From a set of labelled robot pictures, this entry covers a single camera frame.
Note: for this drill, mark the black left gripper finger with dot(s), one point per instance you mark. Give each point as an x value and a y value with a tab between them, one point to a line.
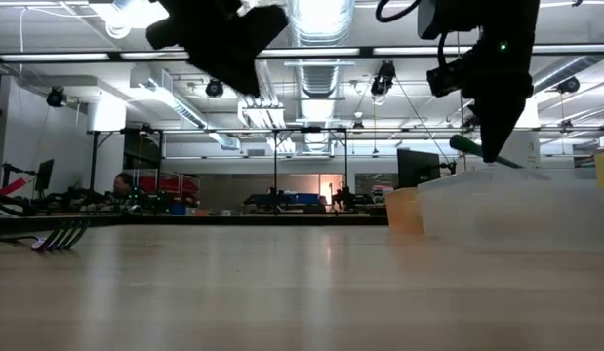
238	70

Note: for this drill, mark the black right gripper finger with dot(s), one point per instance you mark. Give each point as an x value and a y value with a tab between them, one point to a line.
496	136

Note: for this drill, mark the iridescent metal fork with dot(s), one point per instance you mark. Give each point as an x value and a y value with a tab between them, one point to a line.
42	243
465	144

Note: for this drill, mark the black ceiling spotlight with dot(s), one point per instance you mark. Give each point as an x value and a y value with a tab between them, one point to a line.
568	85
56	97
214	89

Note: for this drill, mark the white square column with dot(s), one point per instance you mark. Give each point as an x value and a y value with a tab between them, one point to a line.
531	146

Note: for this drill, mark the clear plastic bin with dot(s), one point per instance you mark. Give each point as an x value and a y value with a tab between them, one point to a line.
501	214

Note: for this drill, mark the black hanging spotlight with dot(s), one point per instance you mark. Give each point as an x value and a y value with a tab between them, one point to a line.
383	80

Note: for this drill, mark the orange plastic bin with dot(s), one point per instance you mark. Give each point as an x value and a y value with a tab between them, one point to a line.
404	212

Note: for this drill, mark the black overhead light beam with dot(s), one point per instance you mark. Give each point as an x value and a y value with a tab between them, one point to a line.
366	50

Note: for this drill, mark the red background shelving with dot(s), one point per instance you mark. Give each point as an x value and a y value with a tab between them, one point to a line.
174	185

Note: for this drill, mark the blue background workbench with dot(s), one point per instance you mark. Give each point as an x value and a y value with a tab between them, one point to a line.
301	198

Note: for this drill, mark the person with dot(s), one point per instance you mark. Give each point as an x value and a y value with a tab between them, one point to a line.
122	185

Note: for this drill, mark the small black background monitor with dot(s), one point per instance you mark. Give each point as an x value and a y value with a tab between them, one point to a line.
44	175

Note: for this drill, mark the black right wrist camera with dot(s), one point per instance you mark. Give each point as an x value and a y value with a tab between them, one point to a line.
448	78

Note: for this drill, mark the grey round ceiling duct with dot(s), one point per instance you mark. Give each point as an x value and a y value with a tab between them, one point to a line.
560	70

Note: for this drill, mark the white rectangular air duct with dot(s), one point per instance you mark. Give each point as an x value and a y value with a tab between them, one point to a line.
179	105

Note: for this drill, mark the silver ribbed ventilation duct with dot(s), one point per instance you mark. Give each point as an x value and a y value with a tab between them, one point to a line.
321	78

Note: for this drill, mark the black background rig frame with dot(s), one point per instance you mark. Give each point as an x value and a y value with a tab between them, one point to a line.
275	166

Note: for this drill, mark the black aluminium table frame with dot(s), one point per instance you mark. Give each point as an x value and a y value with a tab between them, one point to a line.
282	220

